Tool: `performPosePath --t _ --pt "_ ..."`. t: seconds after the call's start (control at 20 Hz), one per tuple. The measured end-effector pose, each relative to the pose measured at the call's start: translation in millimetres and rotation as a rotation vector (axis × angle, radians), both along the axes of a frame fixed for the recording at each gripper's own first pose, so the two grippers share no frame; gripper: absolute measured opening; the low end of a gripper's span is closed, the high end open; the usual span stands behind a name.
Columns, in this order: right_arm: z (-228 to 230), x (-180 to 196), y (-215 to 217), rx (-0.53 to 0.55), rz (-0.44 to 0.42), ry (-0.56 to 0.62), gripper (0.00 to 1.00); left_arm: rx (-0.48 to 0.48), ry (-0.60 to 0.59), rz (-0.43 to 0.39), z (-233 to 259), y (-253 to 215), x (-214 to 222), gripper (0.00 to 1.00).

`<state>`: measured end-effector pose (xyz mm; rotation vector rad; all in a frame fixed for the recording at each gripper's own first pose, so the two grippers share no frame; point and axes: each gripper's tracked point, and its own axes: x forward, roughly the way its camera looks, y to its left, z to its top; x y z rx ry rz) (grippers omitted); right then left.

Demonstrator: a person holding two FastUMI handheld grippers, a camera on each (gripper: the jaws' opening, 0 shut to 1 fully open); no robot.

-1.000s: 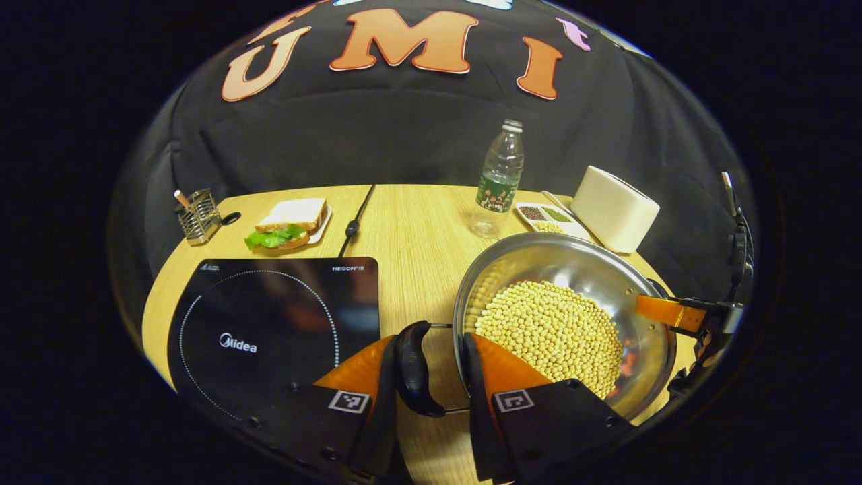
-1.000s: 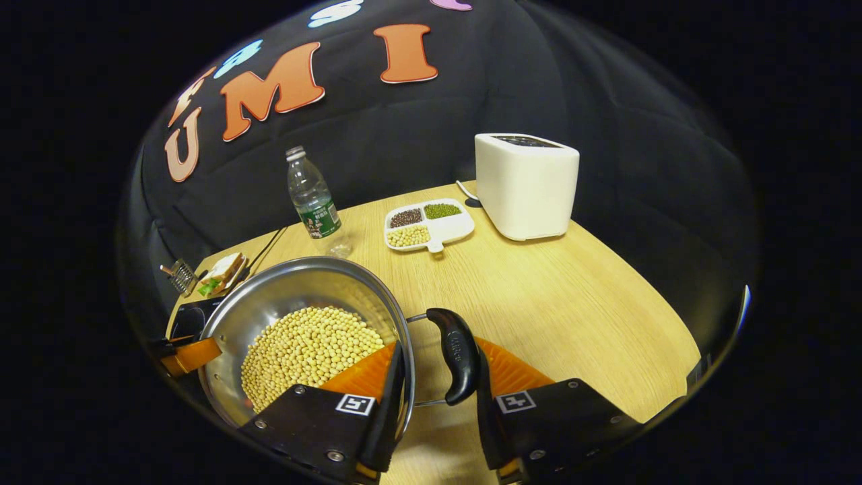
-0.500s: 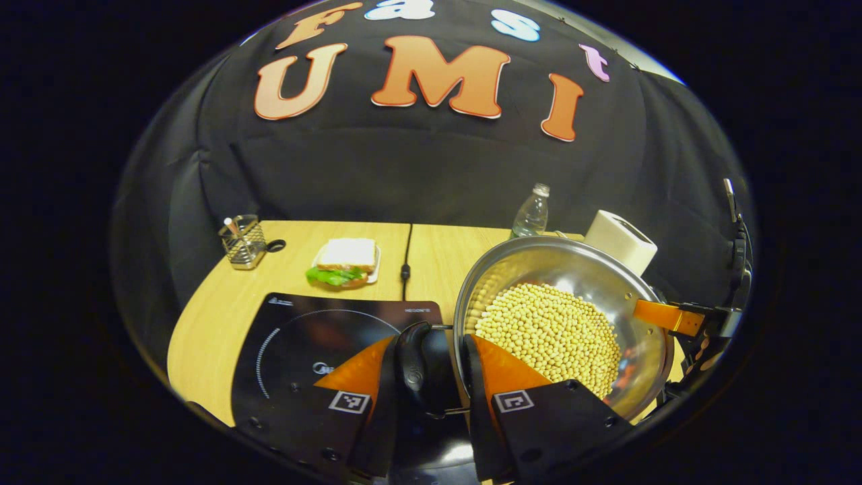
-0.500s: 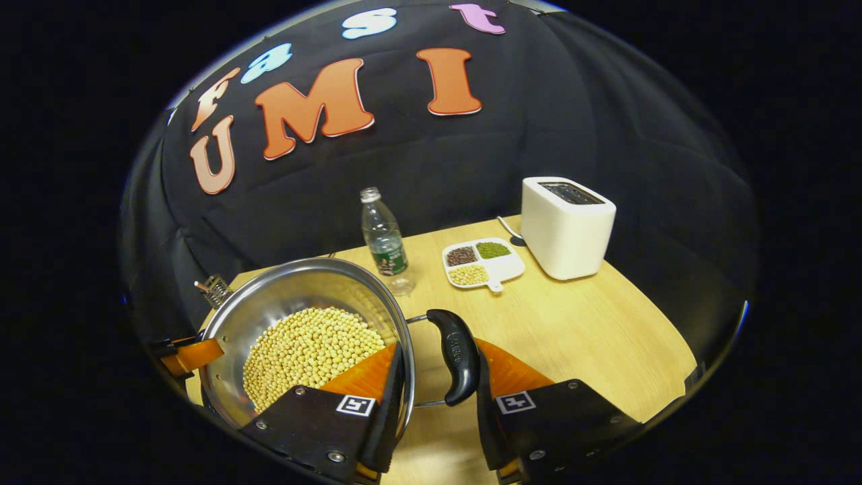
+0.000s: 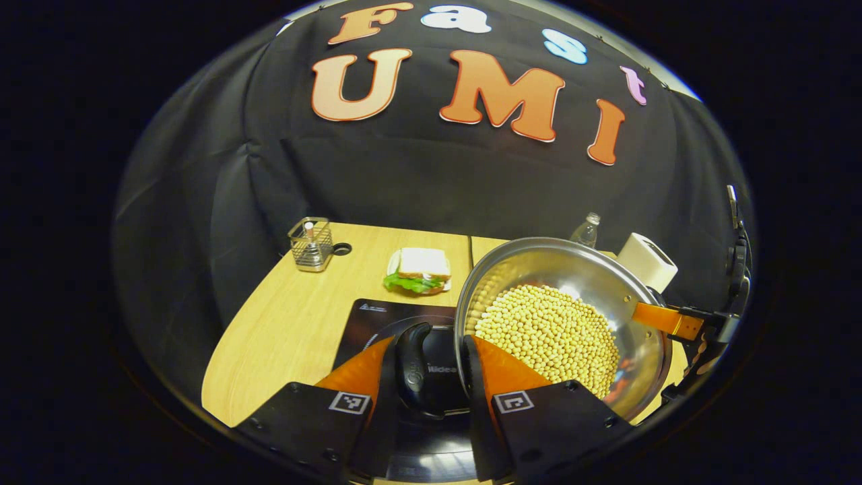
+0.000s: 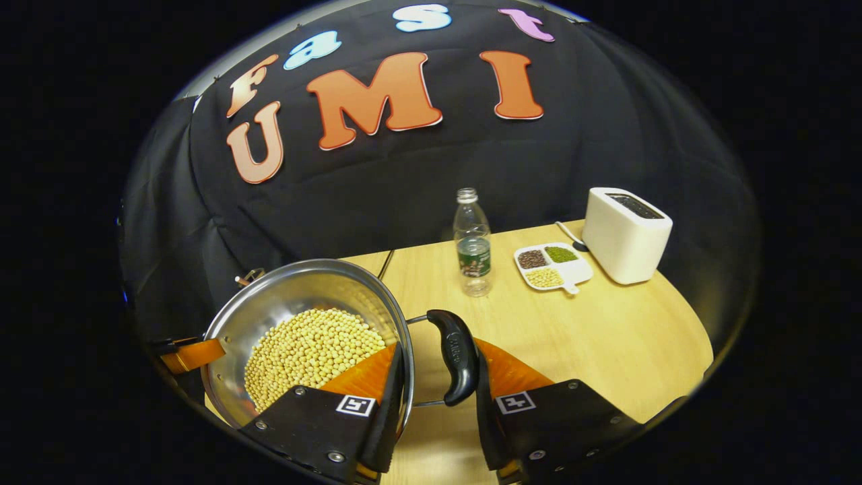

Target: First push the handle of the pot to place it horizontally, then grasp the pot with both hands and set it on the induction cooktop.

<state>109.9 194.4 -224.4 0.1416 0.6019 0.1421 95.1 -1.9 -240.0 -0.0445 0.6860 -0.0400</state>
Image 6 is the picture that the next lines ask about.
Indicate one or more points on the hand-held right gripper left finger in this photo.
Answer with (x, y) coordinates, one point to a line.
(390, 417)

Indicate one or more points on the pile of soybeans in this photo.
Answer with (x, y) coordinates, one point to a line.
(303, 357)

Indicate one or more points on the white divided dish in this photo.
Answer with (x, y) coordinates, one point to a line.
(572, 269)

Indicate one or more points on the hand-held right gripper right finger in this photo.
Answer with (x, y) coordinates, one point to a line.
(486, 431)

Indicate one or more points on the white toaster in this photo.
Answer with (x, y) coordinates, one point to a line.
(623, 242)

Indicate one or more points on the clear plastic water bottle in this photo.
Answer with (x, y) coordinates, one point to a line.
(473, 249)

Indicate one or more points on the stainless steel pot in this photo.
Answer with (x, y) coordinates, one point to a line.
(303, 289)

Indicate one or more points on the black backdrop cloth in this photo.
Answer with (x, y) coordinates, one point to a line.
(404, 182)

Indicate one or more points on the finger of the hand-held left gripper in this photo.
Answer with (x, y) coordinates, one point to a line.
(195, 355)

